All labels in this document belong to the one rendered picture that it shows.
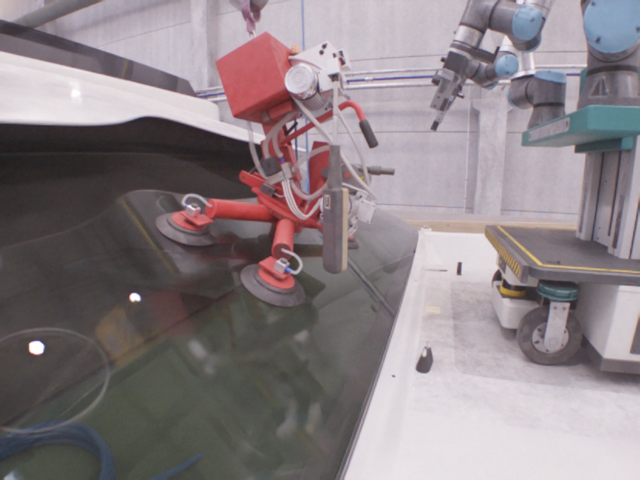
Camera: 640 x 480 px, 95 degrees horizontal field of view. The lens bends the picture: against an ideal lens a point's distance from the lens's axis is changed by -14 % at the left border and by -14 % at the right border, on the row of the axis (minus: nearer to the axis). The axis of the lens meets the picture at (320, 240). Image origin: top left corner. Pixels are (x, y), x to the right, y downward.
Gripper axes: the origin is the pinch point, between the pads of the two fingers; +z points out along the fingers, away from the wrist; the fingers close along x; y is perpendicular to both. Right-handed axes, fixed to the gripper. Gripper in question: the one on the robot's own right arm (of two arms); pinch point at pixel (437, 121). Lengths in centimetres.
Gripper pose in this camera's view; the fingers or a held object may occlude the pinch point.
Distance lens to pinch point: 146.2
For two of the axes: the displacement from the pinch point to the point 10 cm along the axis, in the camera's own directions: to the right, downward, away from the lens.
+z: -4.1, 9.0, 1.5
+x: 1.8, -0.8, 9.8
